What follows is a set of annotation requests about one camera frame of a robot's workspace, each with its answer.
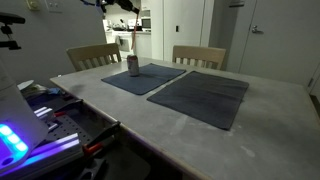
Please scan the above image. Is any white room door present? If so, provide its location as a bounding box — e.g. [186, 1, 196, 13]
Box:
[239, 0, 320, 86]

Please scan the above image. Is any red and silver soda can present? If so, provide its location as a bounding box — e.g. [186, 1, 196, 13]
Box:
[126, 54, 140, 78]

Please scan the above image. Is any black and orange bar clamp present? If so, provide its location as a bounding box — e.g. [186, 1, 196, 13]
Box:
[52, 98, 84, 118]
[81, 120, 122, 157]

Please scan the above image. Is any dark wall sign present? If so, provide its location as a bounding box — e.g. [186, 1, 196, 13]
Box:
[228, 0, 246, 8]

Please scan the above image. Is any blue crumpled object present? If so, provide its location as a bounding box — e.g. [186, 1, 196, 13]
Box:
[49, 87, 63, 96]

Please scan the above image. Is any microwave oven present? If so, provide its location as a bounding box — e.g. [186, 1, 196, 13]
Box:
[140, 17, 153, 30]

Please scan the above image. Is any black perforated breadboard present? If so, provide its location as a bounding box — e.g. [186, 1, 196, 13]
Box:
[41, 99, 116, 153]

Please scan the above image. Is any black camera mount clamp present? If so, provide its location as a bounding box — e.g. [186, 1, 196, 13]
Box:
[0, 11, 27, 52]

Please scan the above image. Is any yellowish wall switch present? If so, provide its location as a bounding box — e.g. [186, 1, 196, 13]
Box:
[25, 0, 42, 12]

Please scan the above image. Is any red plastic straw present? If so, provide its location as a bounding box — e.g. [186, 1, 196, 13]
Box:
[130, 12, 138, 52]

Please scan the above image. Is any dark blue cloth placemat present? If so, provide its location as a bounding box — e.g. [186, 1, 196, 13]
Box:
[100, 63, 187, 96]
[146, 70, 250, 131]

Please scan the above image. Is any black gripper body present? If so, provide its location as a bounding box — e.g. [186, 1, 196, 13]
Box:
[112, 0, 134, 10]

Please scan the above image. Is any light wooden slat-back chair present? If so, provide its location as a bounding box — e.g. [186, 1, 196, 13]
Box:
[65, 42, 123, 73]
[172, 44, 227, 71]

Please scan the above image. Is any white kitchen stove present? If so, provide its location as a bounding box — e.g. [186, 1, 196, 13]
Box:
[111, 30, 134, 54]

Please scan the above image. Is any silver lever door handle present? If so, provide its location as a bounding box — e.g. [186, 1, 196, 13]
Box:
[250, 25, 265, 35]

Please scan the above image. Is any white wall switch plate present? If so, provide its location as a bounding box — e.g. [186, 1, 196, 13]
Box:
[44, 0, 65, 14]

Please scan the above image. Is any white closet door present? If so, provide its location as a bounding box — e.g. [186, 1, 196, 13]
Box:
[163, 0, 205, 63]

